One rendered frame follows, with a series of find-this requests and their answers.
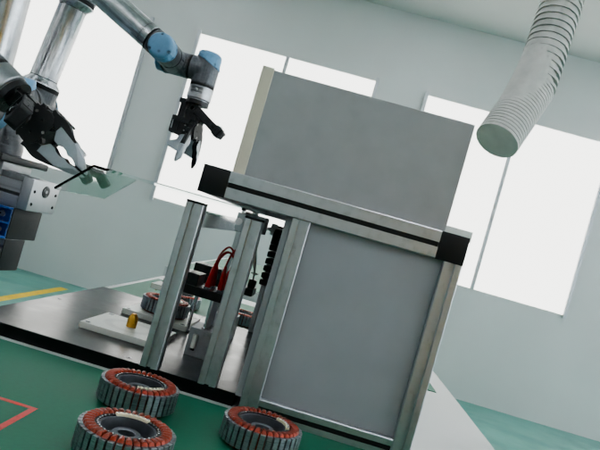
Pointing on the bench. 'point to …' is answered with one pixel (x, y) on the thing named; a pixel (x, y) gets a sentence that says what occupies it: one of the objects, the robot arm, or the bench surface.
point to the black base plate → (82, 307)
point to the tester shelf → (330, 214)
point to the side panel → (350, 337)
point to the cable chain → (270, 258)
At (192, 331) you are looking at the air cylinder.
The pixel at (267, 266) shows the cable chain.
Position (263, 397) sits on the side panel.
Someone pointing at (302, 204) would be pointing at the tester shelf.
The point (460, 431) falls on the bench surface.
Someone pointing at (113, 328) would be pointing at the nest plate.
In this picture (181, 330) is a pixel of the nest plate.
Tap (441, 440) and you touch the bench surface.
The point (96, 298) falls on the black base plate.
